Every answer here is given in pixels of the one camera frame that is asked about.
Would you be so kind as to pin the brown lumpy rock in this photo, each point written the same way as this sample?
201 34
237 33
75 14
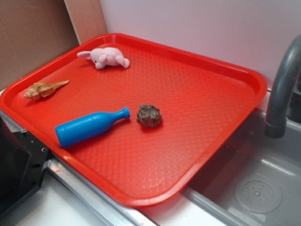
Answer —
149 116

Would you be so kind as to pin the blue plastic bottle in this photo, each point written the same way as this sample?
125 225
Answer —
88 126

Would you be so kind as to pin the striped tan seashell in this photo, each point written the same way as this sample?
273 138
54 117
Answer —
41 89

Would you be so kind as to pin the red plastic tray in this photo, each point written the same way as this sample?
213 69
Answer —
202 102

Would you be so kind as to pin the grey curved faucet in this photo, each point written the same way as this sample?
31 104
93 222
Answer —
285 98

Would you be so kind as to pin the brown cardboard panel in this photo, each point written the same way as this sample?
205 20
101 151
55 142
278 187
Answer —
32 33

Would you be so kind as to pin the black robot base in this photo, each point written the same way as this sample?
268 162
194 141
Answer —
23 160

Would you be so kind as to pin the pink plush bunny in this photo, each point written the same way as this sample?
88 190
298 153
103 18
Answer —
103 57

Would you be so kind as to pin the grey plastic sink basin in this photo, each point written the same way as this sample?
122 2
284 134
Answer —
252 180

